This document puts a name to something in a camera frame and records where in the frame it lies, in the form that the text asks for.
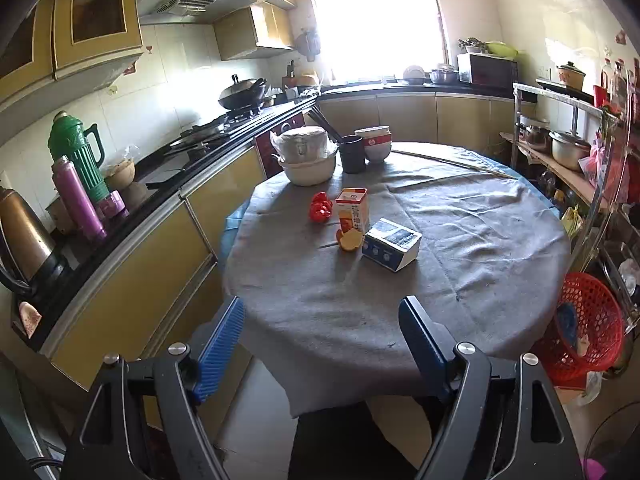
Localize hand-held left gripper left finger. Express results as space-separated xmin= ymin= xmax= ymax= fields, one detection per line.
xmin=62 ymin=296 xmax=246 ymax=480

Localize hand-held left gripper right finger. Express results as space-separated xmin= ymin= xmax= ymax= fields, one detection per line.
xmin=398 ymin=295 xmax=584 ymax=480

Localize dark blue dotted box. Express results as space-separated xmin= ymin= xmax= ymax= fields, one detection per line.
xmin=361 ymin=218 xmax=422 ymax=273

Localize orange juice carton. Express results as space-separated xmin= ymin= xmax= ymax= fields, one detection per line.
xmin=335 ymin=187 xmax=371 ymax=236

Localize red wrapper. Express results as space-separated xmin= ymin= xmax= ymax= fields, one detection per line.
xmin=309 ymin=191 xmax=333 ymax=222

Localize red plastic basket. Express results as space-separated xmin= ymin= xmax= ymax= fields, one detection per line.
xmin=532 ymin=272 xmax=626 ymax=391

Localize grey tablecloth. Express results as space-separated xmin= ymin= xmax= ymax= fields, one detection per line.
xmin=222 ymin=145 xmax=573 ymax=418

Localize yellow kitchen base cabinets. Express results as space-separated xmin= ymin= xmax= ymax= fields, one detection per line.
xmin=10 ymin=87 xmax=521 ymax=391

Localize pink cup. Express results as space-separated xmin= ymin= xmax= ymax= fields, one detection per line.
xmin=95 ymin=189 xmax=127 ymax=218

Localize long bamboo stick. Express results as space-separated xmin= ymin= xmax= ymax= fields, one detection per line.
xmin=390 ymin=149 xmax=521 ymax=180

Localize white basin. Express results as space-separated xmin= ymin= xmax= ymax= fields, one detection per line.
xmin=277 ymin=152 xmax=338 ymax=187

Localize yellow plastic bag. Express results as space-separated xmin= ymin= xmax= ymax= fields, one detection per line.
xmin=562 ymin=205 xmax=584 ymax=237

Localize stained white square pad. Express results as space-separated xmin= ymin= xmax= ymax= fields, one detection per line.
xmin=12 ymin=300 xmax=43 ymax=338

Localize brown bowl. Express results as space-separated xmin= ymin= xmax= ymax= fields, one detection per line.
xmin=105 ymin=157 xmax=137 ymax=191

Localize dark red built-in appliance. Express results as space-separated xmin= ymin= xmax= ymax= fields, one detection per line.
xmin=254 ymin=112 xmax=306 ymax=178

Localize black chopstick holder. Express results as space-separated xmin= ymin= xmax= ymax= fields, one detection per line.
xmin=339 ymin=135 xmax=367 ymax=174

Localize purple thermos flask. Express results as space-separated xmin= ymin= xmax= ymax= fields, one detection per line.
xmin=51 ymin=156 xmax=108 ymax=242

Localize flat frying pan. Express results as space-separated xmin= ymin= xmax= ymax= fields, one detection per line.
xmin=170 ymin=127 xmax=226 ymax=147

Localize metal pot in plastic bag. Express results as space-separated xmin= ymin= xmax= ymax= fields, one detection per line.
xmin=270 ymin=127 xmax=338 ymax=163

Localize brass electric kettle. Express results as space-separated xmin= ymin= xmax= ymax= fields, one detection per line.
xmin=0 ymin=186 xmax=68 ymax=293

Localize gas stove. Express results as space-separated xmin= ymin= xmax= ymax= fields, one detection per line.
xmin=165 ymin=105 xmax=281 ymax=153

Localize glass lidded pot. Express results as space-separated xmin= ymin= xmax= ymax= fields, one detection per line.
xmin=522 ymin=122 xmax=551 ymax=151

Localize green thermos jug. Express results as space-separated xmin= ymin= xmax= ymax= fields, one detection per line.
xmin=48 ymin=111 xmax=111 ymax=201

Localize steel cooking pot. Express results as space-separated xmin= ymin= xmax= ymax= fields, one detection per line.
xmin=549 ymin=130 xmax=592 ymax=171

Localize bundle of black chopsticks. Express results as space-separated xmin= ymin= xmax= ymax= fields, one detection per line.
xmin=306 ymin=108 xmax=346 ymax=143

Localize black wok with lid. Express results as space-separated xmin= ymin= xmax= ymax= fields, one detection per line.
xmin=218 ymin=74 xmax=268 ymax=111

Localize red plastic bag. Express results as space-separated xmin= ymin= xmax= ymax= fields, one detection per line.
xmin=580 ymin=132 xmax=616 ymax=188

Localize metal shelf rack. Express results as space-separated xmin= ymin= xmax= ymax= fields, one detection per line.
xmin=500 ymin=77 xmax=640 ymax=311

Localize steel bowls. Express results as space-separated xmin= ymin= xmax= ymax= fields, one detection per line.
xmin=429 ymin=63 xmax=459 ymax=85

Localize microwave oven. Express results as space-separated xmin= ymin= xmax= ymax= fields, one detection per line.
xmin=457 ymin=53 xmax=520 ymax=88

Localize enamel pot with lid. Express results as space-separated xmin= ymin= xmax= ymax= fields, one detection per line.
xmin=556 ymin=61 xmax=587 ymax=92

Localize grey hanging pouch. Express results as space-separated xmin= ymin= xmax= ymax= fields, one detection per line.
xmin=295 ymin=29 xmax=321 ymax=58

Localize cluster of condiment bottles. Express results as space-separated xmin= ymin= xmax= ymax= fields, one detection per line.
xmin=592 ymin=55 xmax=640 ymax=121

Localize window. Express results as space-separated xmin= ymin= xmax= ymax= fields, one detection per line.
xmin=302 ymin=0 xmax=448 ymax=86

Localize plain yellow wall cabinet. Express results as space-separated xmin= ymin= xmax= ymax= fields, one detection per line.
xmin=214 ymin=5 xmax=296 ymax=61

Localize yellow wall cabinet glass doors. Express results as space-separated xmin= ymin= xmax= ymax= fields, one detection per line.
xmin=0 ymin=0 xmax=146 ymax=126

